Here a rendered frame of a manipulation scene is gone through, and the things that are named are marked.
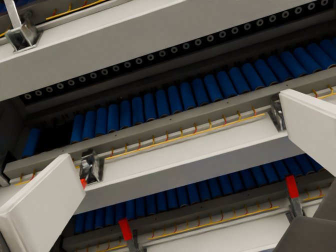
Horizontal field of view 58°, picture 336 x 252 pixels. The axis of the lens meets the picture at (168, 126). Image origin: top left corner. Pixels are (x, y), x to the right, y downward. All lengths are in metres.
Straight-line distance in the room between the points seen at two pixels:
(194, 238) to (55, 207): 0.40
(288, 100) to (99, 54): 0.24
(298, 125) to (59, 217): 0.13
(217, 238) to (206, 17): 0.35
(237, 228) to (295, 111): 0.39
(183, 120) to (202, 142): 0.04
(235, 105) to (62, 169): 0.29
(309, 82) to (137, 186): 0.27
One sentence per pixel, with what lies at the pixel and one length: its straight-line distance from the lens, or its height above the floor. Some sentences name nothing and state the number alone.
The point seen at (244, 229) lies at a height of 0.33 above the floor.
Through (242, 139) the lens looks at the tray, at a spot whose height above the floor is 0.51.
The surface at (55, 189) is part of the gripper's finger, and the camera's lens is 0.17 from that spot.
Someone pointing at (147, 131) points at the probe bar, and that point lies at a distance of 0.43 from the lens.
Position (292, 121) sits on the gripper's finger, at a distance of 0.17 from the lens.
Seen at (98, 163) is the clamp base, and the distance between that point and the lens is 0.44.
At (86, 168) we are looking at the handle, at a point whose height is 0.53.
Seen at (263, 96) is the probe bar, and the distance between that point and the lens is 0.43.
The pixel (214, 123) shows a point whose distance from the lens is 0.43.
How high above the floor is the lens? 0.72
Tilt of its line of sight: 25 degrees down
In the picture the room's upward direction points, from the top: 19 degrees counter-clockwise
